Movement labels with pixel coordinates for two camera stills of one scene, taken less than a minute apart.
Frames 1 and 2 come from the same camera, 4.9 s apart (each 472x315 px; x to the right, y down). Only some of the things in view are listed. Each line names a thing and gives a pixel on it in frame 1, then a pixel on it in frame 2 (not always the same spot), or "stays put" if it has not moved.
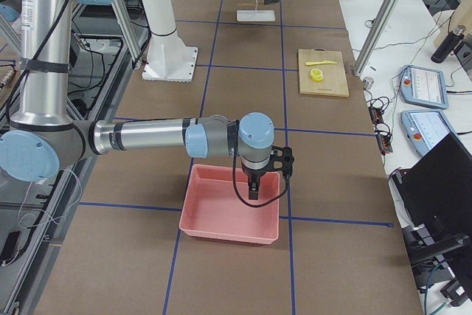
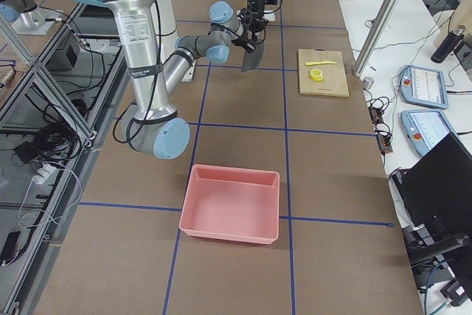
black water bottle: x=448 y=45 stays put
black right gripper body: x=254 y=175 → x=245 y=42
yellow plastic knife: x=325 y=62 stays put
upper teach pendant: x=423 y=87 stays put
